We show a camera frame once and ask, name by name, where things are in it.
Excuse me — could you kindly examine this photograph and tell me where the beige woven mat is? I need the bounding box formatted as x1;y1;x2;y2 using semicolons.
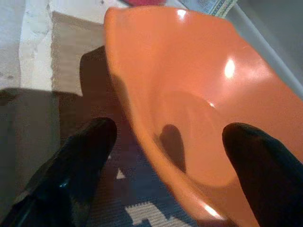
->
51;11;106;97

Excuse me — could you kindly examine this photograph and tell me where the red flat object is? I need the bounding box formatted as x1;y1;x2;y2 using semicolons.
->
124;0;168;7

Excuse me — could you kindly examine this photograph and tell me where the printed paper sheet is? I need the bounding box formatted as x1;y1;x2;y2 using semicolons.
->
183;0;239;17

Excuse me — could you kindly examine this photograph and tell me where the dark blue patterned woven rug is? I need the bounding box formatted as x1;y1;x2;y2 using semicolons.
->
85;139;198;227

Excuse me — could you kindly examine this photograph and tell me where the orange square-rimmed bowl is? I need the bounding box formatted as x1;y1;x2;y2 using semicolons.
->
103;6;303;227

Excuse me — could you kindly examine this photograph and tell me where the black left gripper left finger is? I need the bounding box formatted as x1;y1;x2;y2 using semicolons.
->
0;117;118;227

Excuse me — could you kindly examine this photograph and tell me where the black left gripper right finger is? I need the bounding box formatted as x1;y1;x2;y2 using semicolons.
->
222;122;303;227

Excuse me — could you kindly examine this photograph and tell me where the white crumpled cloth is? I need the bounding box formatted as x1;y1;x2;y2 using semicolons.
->
0;0;54;92

